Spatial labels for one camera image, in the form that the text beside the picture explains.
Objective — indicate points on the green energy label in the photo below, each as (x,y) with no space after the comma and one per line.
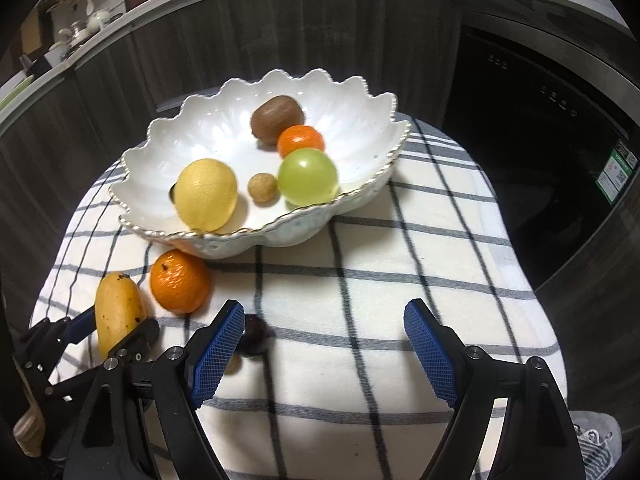
(617,175)

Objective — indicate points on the green plastic basin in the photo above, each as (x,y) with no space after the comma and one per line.
(12,95)

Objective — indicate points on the white black checked cloth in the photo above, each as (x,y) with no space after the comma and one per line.
(350,285)

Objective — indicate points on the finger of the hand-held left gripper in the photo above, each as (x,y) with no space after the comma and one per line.
(140,335)
(80,325)

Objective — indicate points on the brown kiwi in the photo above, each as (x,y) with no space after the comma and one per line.
(272,117)

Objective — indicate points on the yellow lemon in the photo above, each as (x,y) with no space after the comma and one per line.
(206,195)

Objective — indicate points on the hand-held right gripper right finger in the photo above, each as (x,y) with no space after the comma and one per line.
(430,350)

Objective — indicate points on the small tan longan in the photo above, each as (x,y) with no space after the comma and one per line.
(232,365)
(262,189)

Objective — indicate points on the orange tangerine with stem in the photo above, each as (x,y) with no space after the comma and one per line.
(180,282)

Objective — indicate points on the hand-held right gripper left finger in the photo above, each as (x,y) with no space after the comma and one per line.
(217,350)

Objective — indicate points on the black knife block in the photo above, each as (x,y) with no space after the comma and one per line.
(37,65)

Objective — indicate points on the white teapot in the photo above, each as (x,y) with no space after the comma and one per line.
(99,20)

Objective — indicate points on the person's left hand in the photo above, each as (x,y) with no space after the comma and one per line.
(30,425)

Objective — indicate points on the white scalloped ceramic bowl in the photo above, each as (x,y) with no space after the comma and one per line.
(220,130)

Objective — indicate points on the yellow mango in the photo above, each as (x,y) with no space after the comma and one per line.
(117,310)

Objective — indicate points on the grey slipper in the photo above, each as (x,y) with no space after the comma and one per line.
(595,425)

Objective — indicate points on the dark wood base cabinet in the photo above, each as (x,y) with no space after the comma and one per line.
(250,25)

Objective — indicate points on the black built-in dishwasher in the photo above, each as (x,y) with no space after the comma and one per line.
(525,160)

